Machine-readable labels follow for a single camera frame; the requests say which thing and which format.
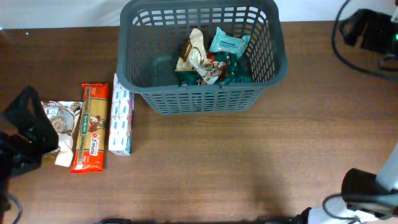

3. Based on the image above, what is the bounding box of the San Remo spaghetti packet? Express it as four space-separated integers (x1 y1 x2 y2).
70 83 109 173

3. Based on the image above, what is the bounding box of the white Kleenex tissue multipack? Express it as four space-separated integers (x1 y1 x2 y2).
108 73 134 156

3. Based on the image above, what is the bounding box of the green Nescafe coffee bag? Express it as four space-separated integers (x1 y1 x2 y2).
175 52 252 85

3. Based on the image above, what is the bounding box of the grey plastic shopping basket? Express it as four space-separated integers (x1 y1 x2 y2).
116 0 288 114

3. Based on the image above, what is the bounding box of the light blue snack packet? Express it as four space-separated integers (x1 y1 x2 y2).
209 27 251 58

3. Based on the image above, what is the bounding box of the beige brown snack bag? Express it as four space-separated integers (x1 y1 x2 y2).
175 28 229 85

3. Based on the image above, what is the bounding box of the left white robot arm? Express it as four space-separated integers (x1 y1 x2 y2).
1 86 58 223

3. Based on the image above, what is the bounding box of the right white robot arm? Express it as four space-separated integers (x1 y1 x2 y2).
292 9 397 223

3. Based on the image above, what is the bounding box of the brown white cookie bag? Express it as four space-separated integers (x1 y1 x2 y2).
41 101 83 167

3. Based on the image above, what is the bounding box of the left black cable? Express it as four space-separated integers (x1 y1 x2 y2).
7 192 24 224

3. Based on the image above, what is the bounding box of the black cable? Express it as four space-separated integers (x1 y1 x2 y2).
7 192 24 224
331 0 398 82

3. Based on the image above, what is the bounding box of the right black cable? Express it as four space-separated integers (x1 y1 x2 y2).
331 0 398 82

